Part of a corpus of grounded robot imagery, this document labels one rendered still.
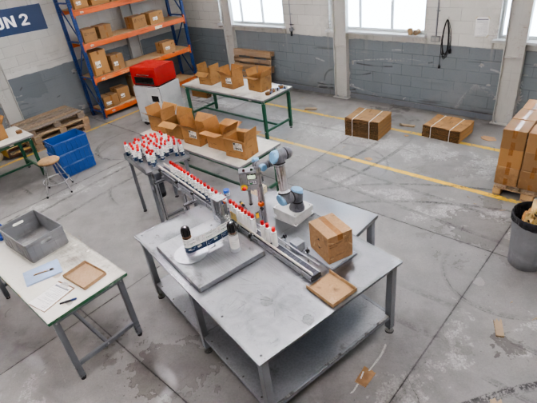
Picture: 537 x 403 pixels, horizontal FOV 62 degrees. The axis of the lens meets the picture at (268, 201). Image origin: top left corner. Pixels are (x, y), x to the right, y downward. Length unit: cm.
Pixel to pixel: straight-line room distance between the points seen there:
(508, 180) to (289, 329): 394
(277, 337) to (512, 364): 207
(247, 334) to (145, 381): 137
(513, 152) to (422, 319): 261
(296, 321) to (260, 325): 27
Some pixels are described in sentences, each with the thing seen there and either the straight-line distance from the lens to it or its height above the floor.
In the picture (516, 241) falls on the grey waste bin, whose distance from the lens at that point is 517.
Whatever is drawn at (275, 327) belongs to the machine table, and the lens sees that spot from 338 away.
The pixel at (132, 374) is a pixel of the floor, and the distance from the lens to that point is 452.
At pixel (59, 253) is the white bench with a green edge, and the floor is 80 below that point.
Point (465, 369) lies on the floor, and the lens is 430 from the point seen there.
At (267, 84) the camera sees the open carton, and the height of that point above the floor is 88.
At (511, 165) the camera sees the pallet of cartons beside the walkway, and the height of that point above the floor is 43.
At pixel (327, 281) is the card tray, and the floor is 83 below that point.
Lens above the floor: 333
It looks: 32 degrees down
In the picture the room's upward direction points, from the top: 8 degrees counter-clockwise
